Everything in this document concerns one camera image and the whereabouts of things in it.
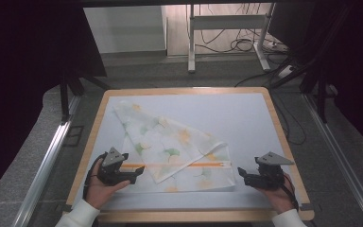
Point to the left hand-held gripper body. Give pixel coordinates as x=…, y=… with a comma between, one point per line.
x=110, y=171

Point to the aluminium rail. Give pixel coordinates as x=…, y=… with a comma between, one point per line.
x=343, y=157
x=45, y=164

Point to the black tape piece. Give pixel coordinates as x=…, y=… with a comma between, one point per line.
x=307, y=207
x=68, y=208

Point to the white leaf-print cloth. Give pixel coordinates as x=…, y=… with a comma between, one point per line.
x=167, y=142

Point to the white power strip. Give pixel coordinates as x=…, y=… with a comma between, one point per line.
x=286, y=71

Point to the person's left hand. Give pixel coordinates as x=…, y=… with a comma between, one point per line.
x=99, y=192

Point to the black metal stand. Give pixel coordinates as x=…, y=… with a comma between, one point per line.
x=64, y=94
x=321, y=91

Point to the white panel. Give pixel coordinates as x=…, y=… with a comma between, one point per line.
x=123, y=28

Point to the dark floor outlet cover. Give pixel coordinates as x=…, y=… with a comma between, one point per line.
x=73, y=135

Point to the pale blue table mat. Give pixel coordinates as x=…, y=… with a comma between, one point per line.
x=249, y=126

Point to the person's right hand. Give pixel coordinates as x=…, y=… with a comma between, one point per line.
x=280, y=200

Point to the white metal desk frame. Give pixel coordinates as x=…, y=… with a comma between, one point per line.
x=227, y=22

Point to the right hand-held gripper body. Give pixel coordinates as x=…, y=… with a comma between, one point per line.
x=271, y=178

